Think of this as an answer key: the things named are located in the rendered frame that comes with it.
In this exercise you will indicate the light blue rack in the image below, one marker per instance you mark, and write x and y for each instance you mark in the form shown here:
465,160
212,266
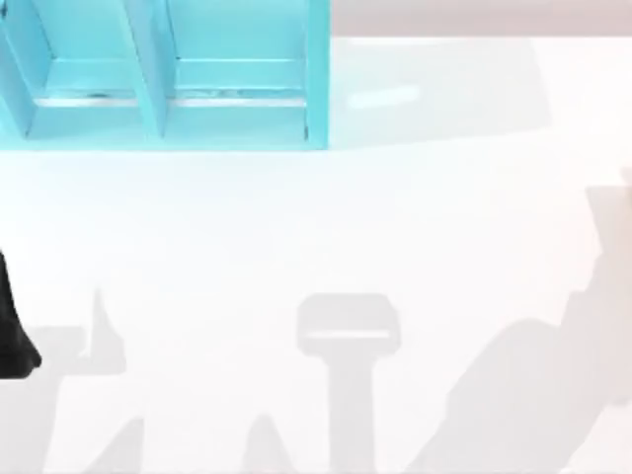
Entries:
237,74

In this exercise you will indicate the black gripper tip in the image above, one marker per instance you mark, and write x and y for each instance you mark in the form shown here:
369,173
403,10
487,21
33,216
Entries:
15,345

